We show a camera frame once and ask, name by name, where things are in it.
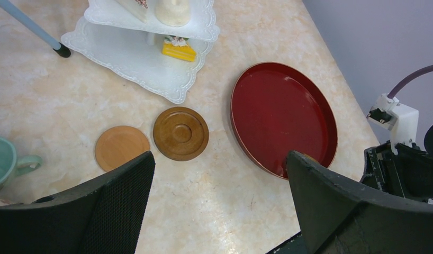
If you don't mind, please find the red round tray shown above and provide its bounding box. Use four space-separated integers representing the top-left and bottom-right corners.
230 62 338 179

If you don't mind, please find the white strawberry cake slice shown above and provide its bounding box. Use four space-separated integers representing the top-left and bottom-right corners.
116 0 148 23

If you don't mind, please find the white three-tier cake stand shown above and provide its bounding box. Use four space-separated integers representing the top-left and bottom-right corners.
61 1 220 104

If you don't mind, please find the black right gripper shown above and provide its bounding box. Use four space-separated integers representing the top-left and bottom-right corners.
360 142 433 202

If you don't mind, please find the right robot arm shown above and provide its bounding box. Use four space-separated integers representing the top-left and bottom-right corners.
360 125 433 204

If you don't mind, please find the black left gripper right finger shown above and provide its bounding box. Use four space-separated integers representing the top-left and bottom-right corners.
286 151 433 253

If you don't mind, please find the light wooden coaster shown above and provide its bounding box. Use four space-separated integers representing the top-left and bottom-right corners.
94 125 150 172

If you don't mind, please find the round tan biscuit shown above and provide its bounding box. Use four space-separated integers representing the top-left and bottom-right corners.
304 154 319 163

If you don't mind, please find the light blue tripod stand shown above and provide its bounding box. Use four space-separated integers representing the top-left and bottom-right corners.
0 0 71 58

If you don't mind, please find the mint green cup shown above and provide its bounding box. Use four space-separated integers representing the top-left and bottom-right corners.
0 137 43 190

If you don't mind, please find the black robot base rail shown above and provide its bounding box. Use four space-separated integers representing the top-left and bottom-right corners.
267 231 308 254

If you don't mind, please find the dark wooden saucer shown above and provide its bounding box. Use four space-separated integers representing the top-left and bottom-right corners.
153 106 209 161

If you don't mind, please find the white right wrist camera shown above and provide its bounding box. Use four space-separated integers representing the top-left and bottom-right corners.
367 94 419 155

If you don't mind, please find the white round mousse cake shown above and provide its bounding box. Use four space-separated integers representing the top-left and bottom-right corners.
155 0 191 27

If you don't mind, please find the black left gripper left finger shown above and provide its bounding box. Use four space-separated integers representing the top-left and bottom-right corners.
0 151 155 253

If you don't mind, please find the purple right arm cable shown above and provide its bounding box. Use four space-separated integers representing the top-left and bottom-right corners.
387 63 433 100

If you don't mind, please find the yellow cake slice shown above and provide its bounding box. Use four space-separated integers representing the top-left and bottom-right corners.
162 35 196 62

